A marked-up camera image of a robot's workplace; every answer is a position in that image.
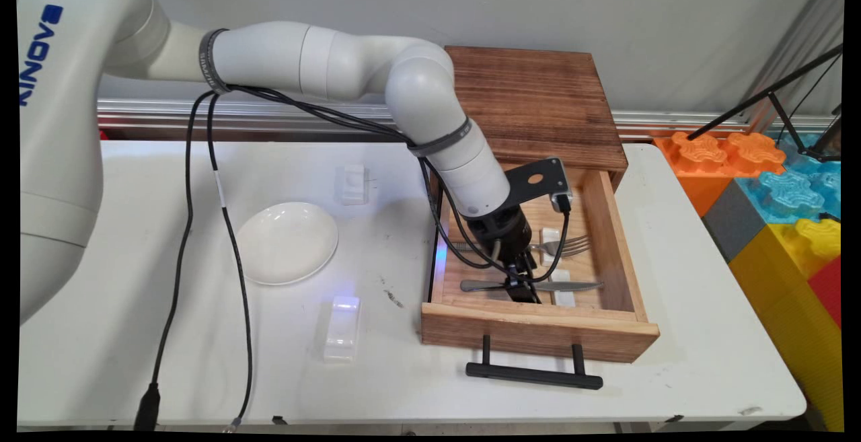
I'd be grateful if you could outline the aluminium rail profile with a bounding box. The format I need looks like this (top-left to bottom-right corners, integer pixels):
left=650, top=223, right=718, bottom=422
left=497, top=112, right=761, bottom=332
left=98, top=97, right=836, bottom=141

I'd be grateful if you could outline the black drawer handle bar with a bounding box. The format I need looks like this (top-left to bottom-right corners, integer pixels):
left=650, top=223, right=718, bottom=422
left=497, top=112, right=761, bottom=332
left=465, top=334, right=605, bottom=391

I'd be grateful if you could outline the blue foam block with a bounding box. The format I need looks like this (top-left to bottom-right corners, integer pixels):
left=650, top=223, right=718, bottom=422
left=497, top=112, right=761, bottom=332
left=735, top=133, right=843, bottom=225

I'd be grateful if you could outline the light wooden drawer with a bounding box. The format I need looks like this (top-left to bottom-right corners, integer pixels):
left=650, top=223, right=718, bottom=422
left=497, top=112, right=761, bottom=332
left=420, top=165, right=661, bottom=365

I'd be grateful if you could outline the black tripod stand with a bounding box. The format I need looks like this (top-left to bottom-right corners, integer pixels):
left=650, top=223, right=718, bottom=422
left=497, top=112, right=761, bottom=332
left=686, top=44, right=845, bottom=164

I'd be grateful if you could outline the steel fork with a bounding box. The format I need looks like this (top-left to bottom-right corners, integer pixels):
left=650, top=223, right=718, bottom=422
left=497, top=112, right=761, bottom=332
left=530, top=235, right=592, bottom=258

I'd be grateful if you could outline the orange foam block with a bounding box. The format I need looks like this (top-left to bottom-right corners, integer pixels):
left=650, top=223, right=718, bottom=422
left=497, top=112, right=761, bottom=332
left=653, top=131, right=787, bottom=218

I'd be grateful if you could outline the grey velcro strap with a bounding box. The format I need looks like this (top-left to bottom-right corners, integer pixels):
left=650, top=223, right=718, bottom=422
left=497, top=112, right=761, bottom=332
left=406, top=117, right=472, bottom=159
left=198, top=28, right=231, bottom=97

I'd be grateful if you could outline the serrated steel table knife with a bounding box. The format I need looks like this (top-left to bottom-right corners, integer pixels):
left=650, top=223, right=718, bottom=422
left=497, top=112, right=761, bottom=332
left=460, top=279, right=604, bottom=293

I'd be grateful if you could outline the red foam block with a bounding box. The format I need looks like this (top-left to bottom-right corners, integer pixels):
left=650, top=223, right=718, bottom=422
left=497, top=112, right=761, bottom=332
left=807, top=256, right=844, bottom=330

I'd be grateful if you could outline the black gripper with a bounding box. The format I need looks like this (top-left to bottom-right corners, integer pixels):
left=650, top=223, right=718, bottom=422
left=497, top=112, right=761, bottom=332
left=466, top=205, right=543, bottom=304

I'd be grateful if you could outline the grey curtain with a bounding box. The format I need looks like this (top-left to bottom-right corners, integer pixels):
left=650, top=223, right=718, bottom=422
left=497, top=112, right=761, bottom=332
left=745, top=0, right=846, bottom=135

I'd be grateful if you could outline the white ceramic plate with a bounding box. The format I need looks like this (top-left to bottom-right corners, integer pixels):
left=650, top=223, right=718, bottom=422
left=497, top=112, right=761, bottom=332
left=235, top=201, right=339, bottom=287

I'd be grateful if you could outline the black camera mounting bracket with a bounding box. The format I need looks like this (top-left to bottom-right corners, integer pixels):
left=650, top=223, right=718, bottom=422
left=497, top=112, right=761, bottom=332
left=498, top=157, right=571, bottom=209

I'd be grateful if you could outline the dark wooden drawer cabinet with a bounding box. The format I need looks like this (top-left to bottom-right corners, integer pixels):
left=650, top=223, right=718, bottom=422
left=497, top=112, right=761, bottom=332
left=443, top=45, right=630, bottom=191

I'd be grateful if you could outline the thin black cable white band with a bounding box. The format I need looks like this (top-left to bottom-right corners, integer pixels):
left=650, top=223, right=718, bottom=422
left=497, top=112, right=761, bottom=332
left=205, top=85, right=572, bottom=432

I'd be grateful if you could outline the thick black cable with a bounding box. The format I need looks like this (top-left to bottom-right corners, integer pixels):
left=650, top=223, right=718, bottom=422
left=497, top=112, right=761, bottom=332
left=133, top=84, right=498, bottom=431

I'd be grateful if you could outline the grey foam block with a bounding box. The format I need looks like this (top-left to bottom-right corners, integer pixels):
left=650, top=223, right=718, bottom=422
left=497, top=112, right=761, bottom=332
left=701, top=180, right=768, bottom=265

